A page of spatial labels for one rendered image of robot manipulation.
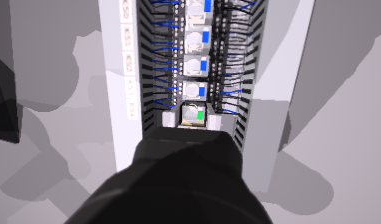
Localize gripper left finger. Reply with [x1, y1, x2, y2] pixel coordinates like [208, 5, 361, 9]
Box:
[163, 101, 185, 128]

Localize white relay panel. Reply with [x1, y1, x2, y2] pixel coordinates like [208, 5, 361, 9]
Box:
[99, 0, 314, 193]

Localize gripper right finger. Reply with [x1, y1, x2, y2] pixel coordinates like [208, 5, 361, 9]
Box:
[204, 103, 222, 131]

